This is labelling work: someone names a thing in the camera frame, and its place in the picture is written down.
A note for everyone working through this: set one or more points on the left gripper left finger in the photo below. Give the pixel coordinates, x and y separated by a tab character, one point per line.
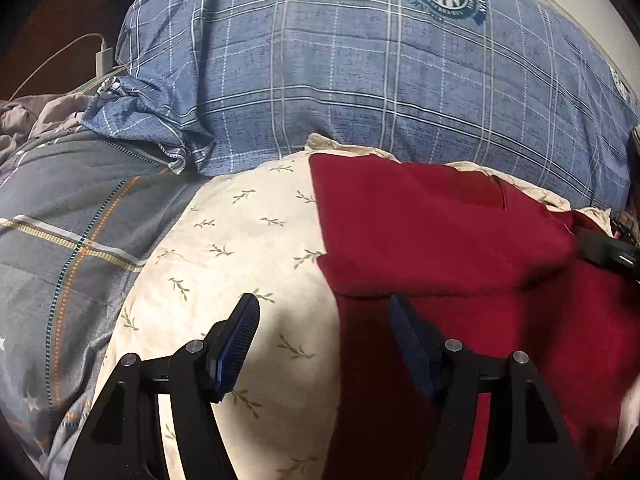
147	404

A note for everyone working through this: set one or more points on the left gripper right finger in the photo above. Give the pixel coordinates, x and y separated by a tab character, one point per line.
526	436

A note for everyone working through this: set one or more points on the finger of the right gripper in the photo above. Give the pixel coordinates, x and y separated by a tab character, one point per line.
610	254

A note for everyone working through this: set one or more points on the red garment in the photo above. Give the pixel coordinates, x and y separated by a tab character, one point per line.
487	265

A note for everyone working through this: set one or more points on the grey striped duvet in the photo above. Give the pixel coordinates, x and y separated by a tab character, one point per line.
80	216

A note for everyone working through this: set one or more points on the cream leaf-print pillow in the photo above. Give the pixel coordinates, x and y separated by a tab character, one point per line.
259	231

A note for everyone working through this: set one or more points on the blue plaid pillow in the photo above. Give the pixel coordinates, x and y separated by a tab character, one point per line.
513	85

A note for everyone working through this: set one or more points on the mauve crumpled cloth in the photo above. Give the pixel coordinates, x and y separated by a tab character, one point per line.
32	117

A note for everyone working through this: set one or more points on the white charger plug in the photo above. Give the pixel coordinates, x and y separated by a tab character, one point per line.
104	60

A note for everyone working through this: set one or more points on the brown wooden headboard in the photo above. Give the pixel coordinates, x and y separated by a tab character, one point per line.
48	46

